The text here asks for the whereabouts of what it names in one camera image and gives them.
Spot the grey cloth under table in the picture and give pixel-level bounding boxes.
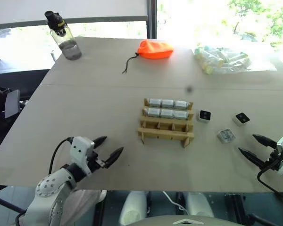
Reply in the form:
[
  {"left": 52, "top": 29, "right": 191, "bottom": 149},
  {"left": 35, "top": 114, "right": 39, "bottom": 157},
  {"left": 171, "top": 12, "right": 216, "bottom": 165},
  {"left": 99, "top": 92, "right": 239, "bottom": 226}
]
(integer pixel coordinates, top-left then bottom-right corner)
[{"left": 60, "top": 189, "right": 107, "bottom": 226}]

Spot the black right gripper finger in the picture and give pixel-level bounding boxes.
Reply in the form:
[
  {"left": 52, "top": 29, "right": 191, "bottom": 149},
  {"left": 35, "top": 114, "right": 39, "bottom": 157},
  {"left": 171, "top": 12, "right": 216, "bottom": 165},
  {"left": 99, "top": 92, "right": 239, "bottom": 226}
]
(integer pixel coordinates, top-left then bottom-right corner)
[
  {"left": 252, "top": 134, "right": 278, "bottom": 149},
  {"left": 238, "top": 147, "right": 266, "bottom": 169}
]

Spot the clear bag of tubes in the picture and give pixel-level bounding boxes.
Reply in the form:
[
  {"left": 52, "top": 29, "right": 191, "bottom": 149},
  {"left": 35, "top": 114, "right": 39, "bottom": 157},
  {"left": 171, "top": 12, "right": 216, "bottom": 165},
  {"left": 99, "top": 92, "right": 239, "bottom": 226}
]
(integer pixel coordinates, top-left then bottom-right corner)
[{"left": 192, "top": 45, "right": 278, "bottom": 76}]

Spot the orange drawstring pouch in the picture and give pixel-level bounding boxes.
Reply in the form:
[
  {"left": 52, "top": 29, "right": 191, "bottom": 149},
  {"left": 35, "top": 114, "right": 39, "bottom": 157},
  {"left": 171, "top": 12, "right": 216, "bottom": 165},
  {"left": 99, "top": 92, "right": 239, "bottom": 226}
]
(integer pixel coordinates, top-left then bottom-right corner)
[{"left": 121, "top": 39, "right": 175, "bottom": 74}]

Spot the wooden slotted rack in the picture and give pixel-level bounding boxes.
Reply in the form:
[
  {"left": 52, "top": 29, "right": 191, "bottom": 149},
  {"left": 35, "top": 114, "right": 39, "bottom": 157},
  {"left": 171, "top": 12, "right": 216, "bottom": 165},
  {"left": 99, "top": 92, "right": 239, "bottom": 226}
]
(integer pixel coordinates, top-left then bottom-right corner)
[{"left": 137, "top": 98, "right": 195, "bottom": 149}]

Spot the white cable under table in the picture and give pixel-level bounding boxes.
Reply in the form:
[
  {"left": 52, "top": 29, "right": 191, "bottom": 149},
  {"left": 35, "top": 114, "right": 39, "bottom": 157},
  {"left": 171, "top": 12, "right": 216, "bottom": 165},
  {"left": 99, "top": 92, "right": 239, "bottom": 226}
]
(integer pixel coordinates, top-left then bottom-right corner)
[{"left": 162, "top": 191, "right": 190, "bottom": 215}]

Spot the black table frame bar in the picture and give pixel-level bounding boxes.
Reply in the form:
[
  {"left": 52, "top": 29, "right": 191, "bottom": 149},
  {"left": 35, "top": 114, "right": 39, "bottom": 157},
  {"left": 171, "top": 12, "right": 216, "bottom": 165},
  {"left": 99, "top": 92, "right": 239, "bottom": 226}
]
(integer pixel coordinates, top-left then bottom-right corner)
[{"left": 0, "top": 185, "right": 26, "bottom": 214}]

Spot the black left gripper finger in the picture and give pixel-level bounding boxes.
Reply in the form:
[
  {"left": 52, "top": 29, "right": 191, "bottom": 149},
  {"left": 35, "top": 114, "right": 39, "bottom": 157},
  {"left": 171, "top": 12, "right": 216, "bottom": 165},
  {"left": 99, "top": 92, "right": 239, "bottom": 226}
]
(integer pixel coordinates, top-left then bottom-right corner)
[
  {"left": 104, "top": 147, "right": 125, "bottom": 169},
  {"left": 93, "top": 136, "right": 108, "bottom": 150}
]

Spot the clear bottle with black cap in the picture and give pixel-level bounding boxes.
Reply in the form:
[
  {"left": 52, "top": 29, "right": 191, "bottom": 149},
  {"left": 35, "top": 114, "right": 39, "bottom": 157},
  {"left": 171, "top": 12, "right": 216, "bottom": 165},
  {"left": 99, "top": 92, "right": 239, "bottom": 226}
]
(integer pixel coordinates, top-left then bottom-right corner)
[{"left": 44, "top": 10, "right": 83, "bottom": 61}]

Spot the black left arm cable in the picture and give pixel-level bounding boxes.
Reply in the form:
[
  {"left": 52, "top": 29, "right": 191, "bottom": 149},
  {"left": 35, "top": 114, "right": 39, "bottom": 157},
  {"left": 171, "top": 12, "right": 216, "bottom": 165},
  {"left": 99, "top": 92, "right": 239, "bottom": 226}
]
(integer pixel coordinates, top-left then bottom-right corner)
[{"left": 48, "top": 137, "right": 74, "bottom": 175}]

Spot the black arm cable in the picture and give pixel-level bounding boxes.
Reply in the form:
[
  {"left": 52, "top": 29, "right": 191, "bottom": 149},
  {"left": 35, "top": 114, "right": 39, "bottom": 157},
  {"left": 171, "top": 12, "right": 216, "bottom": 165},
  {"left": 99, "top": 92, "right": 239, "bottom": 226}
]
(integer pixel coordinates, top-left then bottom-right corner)
[
  {"left": 48, "top": 137, "right": 74, "bottom": 175},
  {"left": 257, "top": 164, "right": 283, "bottom": 196}
]

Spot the grey flat panel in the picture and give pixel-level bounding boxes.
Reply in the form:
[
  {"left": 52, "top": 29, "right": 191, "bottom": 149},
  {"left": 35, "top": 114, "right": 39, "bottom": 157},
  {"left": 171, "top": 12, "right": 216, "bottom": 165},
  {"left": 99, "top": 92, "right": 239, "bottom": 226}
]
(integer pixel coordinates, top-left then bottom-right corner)
[{"left": 4, "top": 89, "right": 21, "bottom": 119}]

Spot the white rounded robot leg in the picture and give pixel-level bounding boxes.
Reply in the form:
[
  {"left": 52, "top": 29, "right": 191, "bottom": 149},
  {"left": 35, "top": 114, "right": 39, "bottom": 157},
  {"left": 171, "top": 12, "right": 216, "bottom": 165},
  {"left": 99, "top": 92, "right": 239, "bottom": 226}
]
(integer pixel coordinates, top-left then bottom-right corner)
[
  {"left": 118, "top": 190, "right": 149, "bottom": 226},
  {"left": 184, "top": 192, "right": 215, "bottom": 218}
]

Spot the white roller blind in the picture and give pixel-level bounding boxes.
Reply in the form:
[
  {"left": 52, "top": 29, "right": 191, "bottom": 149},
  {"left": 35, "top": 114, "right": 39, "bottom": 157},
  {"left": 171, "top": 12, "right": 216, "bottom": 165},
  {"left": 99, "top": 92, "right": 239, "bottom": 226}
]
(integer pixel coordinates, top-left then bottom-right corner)
[{"left": 0, "top": 0, "right": 149, "bottom": 31}]

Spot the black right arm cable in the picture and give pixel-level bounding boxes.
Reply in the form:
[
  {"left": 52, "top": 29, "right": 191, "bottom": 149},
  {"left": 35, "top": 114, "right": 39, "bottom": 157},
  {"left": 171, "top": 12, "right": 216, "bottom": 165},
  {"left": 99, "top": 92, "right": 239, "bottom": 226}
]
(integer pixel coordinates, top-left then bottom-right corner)
[{"left": 257, "top": 164, "right": 283, "bottom": 196}]

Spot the grey robot torso top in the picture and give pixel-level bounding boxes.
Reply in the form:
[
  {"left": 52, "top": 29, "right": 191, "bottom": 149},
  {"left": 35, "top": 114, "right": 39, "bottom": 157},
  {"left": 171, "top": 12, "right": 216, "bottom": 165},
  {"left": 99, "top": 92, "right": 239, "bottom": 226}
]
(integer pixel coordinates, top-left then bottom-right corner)
[{"left": 126, "top": 213, "right": 247, "bottom": 226}]

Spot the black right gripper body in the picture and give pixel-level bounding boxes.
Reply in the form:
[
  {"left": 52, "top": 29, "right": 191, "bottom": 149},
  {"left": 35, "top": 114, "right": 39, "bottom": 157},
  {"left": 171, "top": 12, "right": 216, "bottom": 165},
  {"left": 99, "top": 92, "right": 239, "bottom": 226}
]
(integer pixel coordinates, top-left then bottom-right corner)
[{"left": 263, "top": 150, "right": 283, "bottom": 172}]

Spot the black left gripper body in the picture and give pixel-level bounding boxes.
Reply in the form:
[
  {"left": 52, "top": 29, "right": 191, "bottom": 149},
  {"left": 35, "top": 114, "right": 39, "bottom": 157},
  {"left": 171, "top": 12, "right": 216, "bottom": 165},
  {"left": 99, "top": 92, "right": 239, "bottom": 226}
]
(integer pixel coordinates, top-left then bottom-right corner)
[{"left": 84, "top": 150, "right": 109, "bottom": 176}]

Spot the dark window frame post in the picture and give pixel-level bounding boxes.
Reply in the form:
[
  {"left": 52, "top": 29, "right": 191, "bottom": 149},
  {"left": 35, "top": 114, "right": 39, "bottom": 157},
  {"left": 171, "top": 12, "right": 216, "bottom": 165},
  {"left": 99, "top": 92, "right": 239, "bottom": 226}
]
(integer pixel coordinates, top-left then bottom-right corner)
[{"left": 146, "top": 0, "right": 158, "bottom": 40}]

